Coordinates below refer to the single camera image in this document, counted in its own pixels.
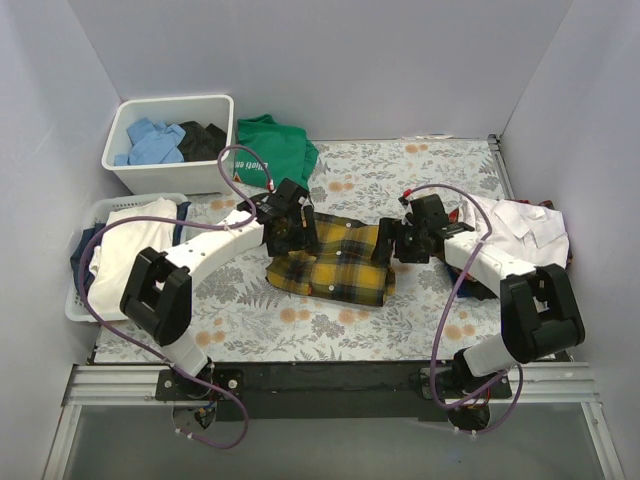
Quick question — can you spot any yellow plaid long sleeve shirt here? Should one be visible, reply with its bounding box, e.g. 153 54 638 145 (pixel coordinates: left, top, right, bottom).
266 213 396 307

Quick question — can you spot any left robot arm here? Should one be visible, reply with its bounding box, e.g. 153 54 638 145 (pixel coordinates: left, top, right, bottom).
120 179 318 400

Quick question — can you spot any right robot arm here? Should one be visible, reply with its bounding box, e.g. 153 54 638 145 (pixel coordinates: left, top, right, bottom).
372 194 586 398

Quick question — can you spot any green printed shirt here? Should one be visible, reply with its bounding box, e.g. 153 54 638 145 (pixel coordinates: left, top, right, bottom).
237 114 319 190

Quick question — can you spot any white folded shirt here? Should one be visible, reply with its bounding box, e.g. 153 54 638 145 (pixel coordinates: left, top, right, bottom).
473 196 570 268

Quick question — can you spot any floral tablecloth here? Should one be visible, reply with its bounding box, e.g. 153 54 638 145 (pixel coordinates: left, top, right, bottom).
94 138 559 364

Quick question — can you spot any black garment in bin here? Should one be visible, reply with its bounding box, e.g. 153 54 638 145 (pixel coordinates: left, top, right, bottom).
178 121 227 162

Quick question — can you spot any white plastic bin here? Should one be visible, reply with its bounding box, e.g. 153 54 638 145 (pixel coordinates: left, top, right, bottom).
101 94 236 195

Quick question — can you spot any light blue shirt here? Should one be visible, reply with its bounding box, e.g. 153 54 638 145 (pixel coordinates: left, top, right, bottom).
114 118 186 167

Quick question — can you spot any white folded garment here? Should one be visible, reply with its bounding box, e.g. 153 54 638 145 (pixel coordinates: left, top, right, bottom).
87 221 175 320

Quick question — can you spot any white laundry basket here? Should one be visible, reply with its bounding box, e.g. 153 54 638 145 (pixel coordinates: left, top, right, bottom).
65 193 188 323

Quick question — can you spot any navy blue garment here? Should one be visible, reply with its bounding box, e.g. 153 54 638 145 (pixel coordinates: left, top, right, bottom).
70 222 106 293

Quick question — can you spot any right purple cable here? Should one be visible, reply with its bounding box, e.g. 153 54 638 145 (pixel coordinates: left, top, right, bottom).
398 183 525 437

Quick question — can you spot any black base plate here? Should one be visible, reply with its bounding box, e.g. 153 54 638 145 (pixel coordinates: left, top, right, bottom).
154 360 514 424

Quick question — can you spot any aluminium frame rail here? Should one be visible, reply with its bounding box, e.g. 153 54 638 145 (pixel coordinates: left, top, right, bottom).
44 362 624 479

